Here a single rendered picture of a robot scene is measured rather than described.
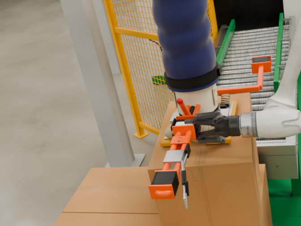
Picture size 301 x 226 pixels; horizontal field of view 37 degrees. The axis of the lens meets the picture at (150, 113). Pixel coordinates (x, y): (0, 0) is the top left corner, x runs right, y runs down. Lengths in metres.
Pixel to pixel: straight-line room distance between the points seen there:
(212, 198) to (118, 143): 1.76
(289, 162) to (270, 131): 0.87
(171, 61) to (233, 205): 0.61
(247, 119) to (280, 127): 0.12
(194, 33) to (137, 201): 0.96
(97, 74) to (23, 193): 1.18
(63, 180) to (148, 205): 1.59
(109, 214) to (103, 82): 1.25
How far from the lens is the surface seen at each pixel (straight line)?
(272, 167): 2.46
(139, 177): 2.44
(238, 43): 4.13
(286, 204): 2.97
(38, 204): 3.55
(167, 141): 1.83
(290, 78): 1.70
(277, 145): 2.38
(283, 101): 1.71
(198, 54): 1.72
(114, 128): 3.38
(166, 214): 1.85
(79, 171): 3.76
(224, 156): 1.72
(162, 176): 1.39
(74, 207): 2.38
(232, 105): 2.02
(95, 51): 3.15
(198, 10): 1.69
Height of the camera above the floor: 1.86
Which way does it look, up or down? 25 degrees down
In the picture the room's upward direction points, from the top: 13 degrees counter-clockwise
